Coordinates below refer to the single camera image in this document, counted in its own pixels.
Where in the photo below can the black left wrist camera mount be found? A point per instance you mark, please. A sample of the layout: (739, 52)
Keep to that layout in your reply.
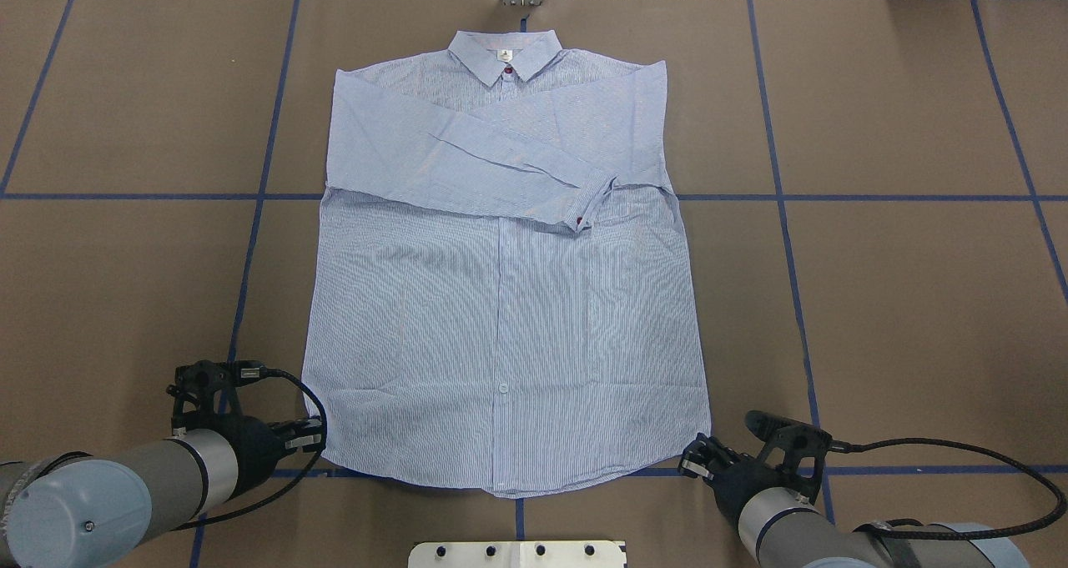
(205, 393)

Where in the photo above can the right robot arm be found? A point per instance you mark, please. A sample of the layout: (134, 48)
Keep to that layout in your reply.
(769, 500)

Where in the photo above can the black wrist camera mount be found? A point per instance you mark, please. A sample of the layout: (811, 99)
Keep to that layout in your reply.
(205, 393)
(793, 453)

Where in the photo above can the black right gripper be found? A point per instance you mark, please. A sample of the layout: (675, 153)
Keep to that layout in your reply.
(741, 479)

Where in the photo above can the light blue striped shirt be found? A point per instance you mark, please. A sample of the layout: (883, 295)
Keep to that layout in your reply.
(503, 292)

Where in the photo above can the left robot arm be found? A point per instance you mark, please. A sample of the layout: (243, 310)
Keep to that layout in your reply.
(80, 510)

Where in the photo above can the white camera pillar with base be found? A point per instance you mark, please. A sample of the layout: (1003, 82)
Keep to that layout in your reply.
(520, 553)

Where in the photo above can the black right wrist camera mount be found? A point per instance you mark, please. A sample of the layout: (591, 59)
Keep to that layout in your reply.
(793, 453)

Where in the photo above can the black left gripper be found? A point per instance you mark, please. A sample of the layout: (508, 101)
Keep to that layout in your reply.
(253, 449)

